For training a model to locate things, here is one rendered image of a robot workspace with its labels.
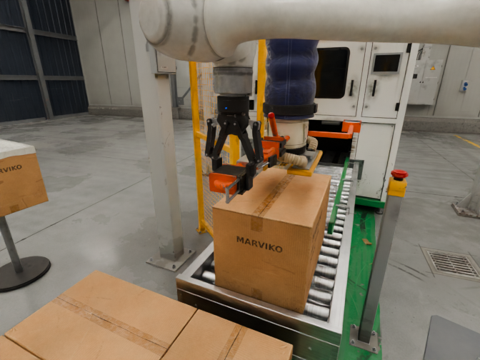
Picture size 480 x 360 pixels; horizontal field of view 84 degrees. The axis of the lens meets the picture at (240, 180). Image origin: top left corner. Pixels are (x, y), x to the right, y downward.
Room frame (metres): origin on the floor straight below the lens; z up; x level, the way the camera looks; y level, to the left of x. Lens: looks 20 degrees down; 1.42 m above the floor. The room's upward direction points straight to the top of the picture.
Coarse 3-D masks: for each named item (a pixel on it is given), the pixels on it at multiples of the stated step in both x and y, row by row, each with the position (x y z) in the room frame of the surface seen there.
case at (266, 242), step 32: (256, 192) 1.12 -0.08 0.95; (288, 192) 1.12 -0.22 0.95; (320, 192) 1.12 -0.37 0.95; (224, 224) 0.95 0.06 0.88; (256, 224) 0.90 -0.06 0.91; (288, 224) 0.85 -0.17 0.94; (320, 224) 1.08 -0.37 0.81; (224, 256) 0.95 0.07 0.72; (256, 256) 0.90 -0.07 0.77; (288, 256) 0.84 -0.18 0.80; (224, 288) 0.96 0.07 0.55; (256, 288) 0.89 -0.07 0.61; (288, 288) 0.84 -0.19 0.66
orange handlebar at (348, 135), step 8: (352, 128) 1.26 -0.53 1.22; (288, 136) 1.10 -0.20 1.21; (320, 136) 1.18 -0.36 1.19; (328, 136) 1.16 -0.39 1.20; (336, 136) 1.15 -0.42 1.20; (344, 136) 1.14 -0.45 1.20; (264, 152) 0.84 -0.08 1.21; (272, 152) 0.89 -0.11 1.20; (264, 160) 0.81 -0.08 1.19; (216, 184) 0.60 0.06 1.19; (224, 184) 0.60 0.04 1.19
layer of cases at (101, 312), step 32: (96, 288) 0.97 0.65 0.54; (128, 288) 0.97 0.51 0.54; (32, 320) 0.79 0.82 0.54; (64, 320) 0.79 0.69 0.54; (96, 320) 0.79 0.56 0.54; (128, 320) 0.79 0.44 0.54; (160, 320) 0.79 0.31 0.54; (192, 320) 0.79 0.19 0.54; (224, 320) 0.79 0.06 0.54; (0, 352) 0.66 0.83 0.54; (32, 352) 0.66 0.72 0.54; (64, 352) 0.66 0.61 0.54; (96, 352) 0.66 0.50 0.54; (128, 352) 0.66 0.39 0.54; (160, 352) 0.66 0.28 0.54; (192, 352) 0.66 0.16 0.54; (224, 352) 0.66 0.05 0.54; (256, 352) 0.66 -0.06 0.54; (288, 352) 0.66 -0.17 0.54
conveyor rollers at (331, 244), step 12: (324, 168) 2.74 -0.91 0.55; (336, 168) 2.77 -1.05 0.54; (348, 168) 2.74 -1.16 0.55; (336, 180) 2.36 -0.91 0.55; (336, 192) 2.09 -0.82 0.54; (348, 192) 2.07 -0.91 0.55; (336, 216) 1.66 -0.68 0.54; (336, 228) 1.49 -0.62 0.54; (324, 240) 1.35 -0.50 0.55; (336, 240) 1.40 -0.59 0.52; (324, 252) 1.25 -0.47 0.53; (336, 252) 1.24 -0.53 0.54; (324, 264) 1.17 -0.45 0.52; (336, 264) 1.16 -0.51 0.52; (204, 276) 1.05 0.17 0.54; (324, 276) 1.08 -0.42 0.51; (324, 288) 0.99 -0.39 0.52; (312, 300) 0.93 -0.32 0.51; (324, 300) 0.91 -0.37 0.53; (312, 312) 0.84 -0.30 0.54; (324, 312) 0.83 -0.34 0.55
